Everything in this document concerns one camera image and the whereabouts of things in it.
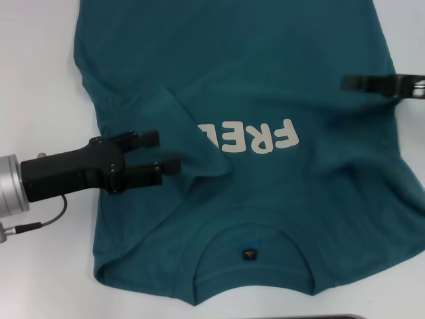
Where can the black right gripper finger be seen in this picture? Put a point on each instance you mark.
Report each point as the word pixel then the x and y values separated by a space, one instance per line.
pixel 365 83

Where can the teal t-shirt with white print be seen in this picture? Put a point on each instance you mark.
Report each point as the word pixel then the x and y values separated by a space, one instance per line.
pixel 249 50

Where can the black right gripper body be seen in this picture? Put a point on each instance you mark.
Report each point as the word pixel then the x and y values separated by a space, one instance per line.
pixel 411 85

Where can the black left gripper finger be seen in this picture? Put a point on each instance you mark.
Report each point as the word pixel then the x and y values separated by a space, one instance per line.
pixel 149 172
pixel 139 141

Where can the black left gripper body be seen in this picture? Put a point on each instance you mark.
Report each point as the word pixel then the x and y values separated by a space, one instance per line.
pixel 73 172

